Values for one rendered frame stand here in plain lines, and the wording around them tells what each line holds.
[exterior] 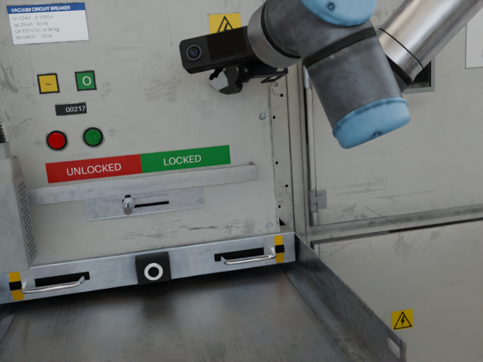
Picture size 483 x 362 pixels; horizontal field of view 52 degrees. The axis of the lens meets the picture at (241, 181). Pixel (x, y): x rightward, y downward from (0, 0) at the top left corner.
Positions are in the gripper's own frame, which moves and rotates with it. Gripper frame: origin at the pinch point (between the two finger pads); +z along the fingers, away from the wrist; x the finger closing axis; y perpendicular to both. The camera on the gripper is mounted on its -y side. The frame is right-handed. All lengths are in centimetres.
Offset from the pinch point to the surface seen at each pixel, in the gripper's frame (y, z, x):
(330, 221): 36, 26, -31
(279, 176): 25.2, 27.7, -18.0
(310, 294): 8.9, -4.4, -39.6
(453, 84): 68, 10, -4
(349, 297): 7.2, -18.1, -38.1
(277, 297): 4.0, -1.3, -39.2
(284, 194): 26.0, 28.7, -22.5
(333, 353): 1.8, -19.9, -44.2
